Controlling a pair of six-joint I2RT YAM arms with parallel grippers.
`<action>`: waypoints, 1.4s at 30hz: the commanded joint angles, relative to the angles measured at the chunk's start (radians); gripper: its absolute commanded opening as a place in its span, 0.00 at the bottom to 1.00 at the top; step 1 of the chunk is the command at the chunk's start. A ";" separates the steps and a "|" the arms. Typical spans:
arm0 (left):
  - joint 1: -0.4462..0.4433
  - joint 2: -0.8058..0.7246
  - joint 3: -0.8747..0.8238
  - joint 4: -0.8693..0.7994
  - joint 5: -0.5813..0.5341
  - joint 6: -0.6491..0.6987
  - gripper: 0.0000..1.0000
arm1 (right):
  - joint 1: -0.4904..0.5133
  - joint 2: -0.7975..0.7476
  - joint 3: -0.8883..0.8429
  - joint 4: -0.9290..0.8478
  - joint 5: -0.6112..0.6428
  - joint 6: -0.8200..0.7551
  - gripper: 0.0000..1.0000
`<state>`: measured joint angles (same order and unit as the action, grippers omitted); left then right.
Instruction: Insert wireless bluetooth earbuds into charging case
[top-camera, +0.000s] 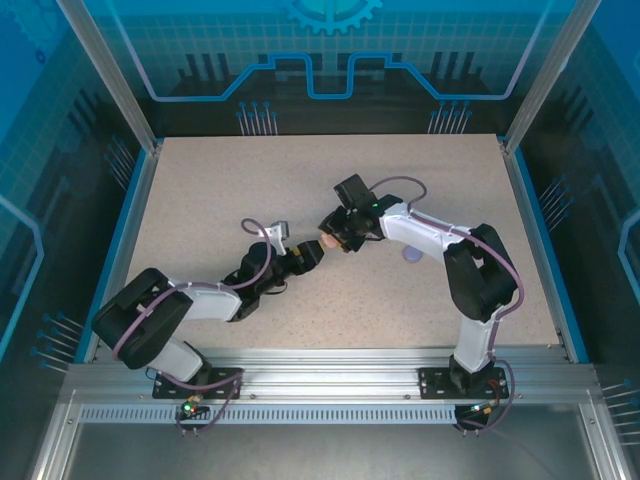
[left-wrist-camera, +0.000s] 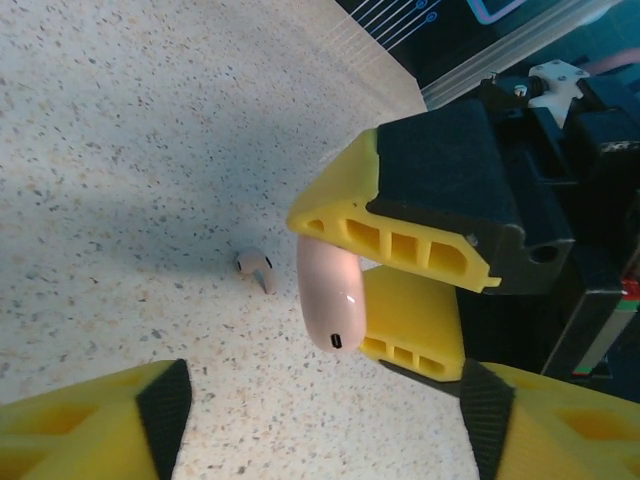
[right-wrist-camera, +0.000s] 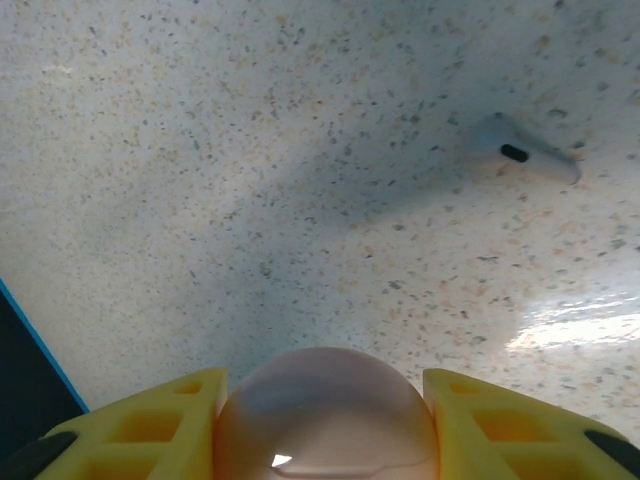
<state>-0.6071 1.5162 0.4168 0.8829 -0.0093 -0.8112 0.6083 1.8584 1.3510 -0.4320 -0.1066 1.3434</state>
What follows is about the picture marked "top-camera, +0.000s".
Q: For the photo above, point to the pink earbud charging case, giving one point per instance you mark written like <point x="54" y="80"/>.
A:
<point x="329" y="242"/>

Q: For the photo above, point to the purple earbud charging case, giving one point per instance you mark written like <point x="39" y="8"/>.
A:
<point x="412" y="256"/>

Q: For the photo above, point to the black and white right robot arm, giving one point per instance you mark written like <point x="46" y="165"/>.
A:
<point x="480" y="270"/>

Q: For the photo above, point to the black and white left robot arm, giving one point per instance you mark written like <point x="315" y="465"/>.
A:
<point x="145" y="320"/>

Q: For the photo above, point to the blue table edge strip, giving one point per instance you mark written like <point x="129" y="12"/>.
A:
<point x="552" y="260"/>
<point x="112" y="260"/>

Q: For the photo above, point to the small LED connector board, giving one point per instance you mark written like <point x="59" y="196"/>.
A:
<point x="479" y="409"/>
<point x="188" y="408"/>

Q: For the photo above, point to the steel tray panel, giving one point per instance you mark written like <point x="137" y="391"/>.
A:
<point x="325" y="455"/>

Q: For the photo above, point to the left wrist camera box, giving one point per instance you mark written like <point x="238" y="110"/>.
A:
<point x="281" y="231"/>

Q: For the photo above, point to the wide aluminium mounting rail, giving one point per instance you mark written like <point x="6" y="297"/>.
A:
<point x="325" y="372"/>

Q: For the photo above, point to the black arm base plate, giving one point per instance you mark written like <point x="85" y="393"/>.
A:
<point x="225" y="382"/>
<point x="435" y="382"/>

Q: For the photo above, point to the aluminium frame post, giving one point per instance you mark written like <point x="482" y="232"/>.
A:
<point x="547" y="75"/>
<point x="112" y="75"/>

